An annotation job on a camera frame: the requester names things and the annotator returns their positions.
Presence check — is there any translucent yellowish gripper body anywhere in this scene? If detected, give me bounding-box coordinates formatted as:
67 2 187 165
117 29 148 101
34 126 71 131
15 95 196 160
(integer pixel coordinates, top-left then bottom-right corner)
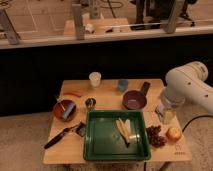
155 103 176 124

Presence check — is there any red yellow apple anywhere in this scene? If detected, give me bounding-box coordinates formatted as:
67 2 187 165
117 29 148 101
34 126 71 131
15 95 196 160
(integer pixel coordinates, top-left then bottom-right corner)
166 127 182 142

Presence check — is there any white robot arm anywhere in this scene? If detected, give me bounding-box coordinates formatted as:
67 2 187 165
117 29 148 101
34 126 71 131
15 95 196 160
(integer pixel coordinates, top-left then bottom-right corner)
155 61 213 124

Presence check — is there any blue plastic cup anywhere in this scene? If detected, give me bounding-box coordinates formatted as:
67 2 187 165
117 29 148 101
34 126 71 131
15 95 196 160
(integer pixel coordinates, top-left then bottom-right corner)
117 79 128 92

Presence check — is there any small metal cup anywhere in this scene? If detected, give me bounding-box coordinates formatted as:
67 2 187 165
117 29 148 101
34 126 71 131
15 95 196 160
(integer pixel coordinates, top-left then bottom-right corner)
85 98 96 110

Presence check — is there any white paper cup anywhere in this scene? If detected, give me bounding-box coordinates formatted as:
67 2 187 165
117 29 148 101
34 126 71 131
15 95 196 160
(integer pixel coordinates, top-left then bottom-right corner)
89 72 101 88

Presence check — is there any bunch of dark grapes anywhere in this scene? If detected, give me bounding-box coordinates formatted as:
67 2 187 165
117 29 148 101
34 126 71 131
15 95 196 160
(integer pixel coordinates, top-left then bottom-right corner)
146 125 166 148

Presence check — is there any black rectangular block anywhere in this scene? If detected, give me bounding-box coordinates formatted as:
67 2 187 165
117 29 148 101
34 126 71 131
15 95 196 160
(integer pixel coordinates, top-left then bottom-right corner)
140 82 150 96

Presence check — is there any purple bowl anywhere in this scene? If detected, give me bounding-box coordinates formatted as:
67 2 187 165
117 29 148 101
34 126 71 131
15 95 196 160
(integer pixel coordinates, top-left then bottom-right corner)
122 90 147 110

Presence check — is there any green plastic tray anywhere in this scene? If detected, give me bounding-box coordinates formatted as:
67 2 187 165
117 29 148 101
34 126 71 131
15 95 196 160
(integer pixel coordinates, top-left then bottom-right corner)
83 110 151 161

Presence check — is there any orange carrot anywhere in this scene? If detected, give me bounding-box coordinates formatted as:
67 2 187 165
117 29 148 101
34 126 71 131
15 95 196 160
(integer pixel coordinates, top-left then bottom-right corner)
62 91 82 97

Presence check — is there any brown bowl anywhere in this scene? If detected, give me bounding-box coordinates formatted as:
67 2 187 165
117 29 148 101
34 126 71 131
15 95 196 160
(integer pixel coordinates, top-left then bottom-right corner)
53 100 76 122

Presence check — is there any black cable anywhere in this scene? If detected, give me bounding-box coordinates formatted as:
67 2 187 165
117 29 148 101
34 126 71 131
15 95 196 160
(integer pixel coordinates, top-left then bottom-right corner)
181 114 213 133

